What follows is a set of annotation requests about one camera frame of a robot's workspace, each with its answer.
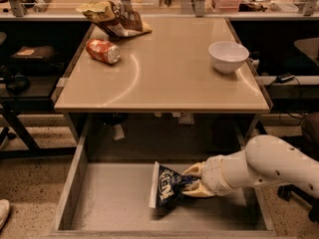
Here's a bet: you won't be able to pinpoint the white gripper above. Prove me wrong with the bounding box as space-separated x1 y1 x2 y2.
182 155 233 198

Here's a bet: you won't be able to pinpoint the blue chip bag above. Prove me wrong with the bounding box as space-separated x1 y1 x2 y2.
149 161 199 209

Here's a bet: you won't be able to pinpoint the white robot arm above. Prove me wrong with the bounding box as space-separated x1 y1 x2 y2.
183 134 319 198

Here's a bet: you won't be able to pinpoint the open grey drawer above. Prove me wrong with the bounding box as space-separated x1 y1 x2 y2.
53 115 276 239

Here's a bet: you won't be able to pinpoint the brown chip bag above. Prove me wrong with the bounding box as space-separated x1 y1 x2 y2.
77 1 153 38

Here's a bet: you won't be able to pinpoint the white bowl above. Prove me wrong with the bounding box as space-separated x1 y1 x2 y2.
208 41 249 74

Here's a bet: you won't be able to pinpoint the crushed red soda can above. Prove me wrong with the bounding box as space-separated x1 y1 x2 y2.
86 39 121 65

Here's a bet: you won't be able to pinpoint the white shoe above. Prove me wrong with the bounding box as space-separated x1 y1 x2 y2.
0 199 10 230

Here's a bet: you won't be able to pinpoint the black side table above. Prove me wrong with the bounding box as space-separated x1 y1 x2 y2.
0 30 79 160

